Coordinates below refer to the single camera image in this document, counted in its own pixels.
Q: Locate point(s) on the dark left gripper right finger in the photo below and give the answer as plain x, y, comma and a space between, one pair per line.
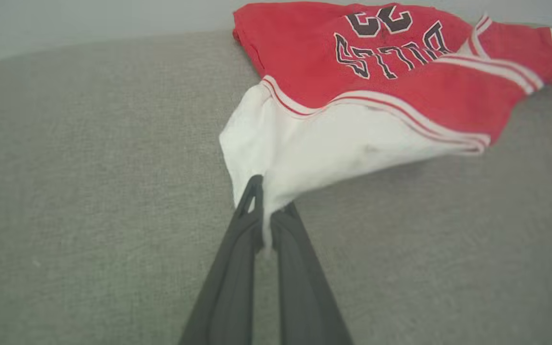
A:
304, 287

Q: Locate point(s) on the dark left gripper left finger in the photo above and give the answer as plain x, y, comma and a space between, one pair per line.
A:
230, 282

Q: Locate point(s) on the red white basketball jersey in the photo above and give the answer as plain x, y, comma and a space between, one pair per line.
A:
352, 124

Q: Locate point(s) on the grey fabric sofa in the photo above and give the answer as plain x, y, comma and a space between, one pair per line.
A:
89, 167

